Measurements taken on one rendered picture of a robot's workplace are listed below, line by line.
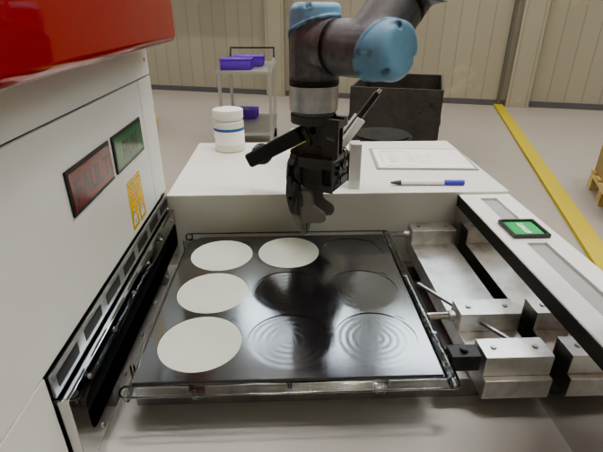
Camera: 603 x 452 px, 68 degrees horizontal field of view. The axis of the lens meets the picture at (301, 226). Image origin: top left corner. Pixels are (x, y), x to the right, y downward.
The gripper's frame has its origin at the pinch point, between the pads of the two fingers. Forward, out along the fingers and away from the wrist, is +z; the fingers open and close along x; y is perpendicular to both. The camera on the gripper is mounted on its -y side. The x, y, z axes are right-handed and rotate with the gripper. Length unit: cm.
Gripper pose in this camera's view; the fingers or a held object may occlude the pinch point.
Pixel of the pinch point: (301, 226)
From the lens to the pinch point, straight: 78.8
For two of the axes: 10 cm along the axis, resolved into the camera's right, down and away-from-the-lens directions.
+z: 0.0, 9.0, 4.4
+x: 4.6, -3.9, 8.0
